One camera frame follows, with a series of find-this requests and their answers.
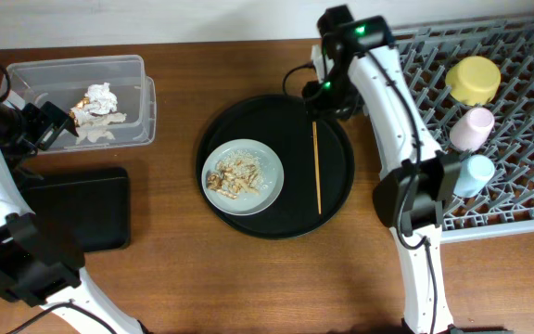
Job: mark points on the round black tray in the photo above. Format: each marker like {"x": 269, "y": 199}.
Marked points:
{"x": 281, "y": 123}

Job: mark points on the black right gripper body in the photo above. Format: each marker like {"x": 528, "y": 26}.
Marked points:
{"x": 324, "y": 107}

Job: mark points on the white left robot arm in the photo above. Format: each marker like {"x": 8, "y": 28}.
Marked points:
{"x": 41, "y": 262}

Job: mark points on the grey plate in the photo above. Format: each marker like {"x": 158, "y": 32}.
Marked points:
{"x": 246, "y": 204}

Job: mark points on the grey dishwasher rack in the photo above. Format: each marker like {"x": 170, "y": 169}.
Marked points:
{"x": 505, "y": 205}

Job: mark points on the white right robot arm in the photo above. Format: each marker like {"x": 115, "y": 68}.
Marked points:
{"x": 358, "y": 59}

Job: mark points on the wooden chopstick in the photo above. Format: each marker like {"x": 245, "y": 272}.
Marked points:
{"x": 316, "y": 166}

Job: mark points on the food scraps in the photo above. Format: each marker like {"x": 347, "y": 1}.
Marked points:
{"x": 239, "y": 172}

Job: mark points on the black rectangular tray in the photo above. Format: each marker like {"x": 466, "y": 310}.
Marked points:
{"x": 94, "y": 205}

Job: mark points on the white napkin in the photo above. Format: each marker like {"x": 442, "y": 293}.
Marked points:
{"x": 102, "y": 112}

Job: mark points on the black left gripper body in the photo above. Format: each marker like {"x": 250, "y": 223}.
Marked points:
{"x": 40, "y": 128}

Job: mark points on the clear plastic bin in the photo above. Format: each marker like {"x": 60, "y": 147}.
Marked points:
{"x": 64, "y": 82}

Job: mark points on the pink cup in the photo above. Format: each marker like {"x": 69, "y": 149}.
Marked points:
{"x": 472, "y": 130}

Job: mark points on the yellow bowl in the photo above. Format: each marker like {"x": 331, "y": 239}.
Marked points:
{"x": 474, "y": 80}

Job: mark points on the light blue cup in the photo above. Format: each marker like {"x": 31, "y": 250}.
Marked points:
{"x": 476, "y": 172}

